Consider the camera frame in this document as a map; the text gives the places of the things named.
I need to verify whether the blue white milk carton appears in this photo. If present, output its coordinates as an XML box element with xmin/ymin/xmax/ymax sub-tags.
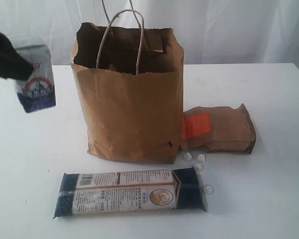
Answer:
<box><xmin>15</xmin><ymin>45</ymin><xmax>56</xmax><ymax>113</ymax></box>

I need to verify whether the dark blue noodle packet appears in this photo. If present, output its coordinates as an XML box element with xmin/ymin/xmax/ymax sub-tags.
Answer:
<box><xmin>54</xmin><ymin>167</ymin><xmax>208</xmax><ymax>218</ymax></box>

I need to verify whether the white candy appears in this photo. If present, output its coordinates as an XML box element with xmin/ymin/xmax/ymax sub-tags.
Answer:
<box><xmin>193</xmin><ymin>162</ymin><xmax>204</xmax><ymax>172</ymax></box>
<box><xmin>183</xmin><ymin>152</ymin><xmax>193</xmax><ymax>162</ymax></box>
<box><xmin>196</xmin><ymin>153</ymin><xmax>206</xmax><ymax>162</ymax></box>
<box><xmin>203</xmin><ymin>185</ymin><xmax>214</xmax><ymax>195</ymax></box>

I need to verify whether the brown paper shopping bag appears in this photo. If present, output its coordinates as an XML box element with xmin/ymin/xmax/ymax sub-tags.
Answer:
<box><xmin>71</xmin><ymin>22</ymin><xmax>184</xmax><ymax>164</ymax></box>

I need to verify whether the white backdrop curtain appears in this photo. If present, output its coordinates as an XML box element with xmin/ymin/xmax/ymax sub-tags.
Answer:
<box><xmin>0</xmin><ymin>0</ymin><xmax>299</xmax><ymax>68</ymax></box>

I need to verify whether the brown pouch with orange label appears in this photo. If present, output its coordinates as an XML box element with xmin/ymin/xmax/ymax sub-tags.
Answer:
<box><xmin>180</xmin><ymin>104</ymin><xmax>256</xmax><ymax>154</ymax></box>

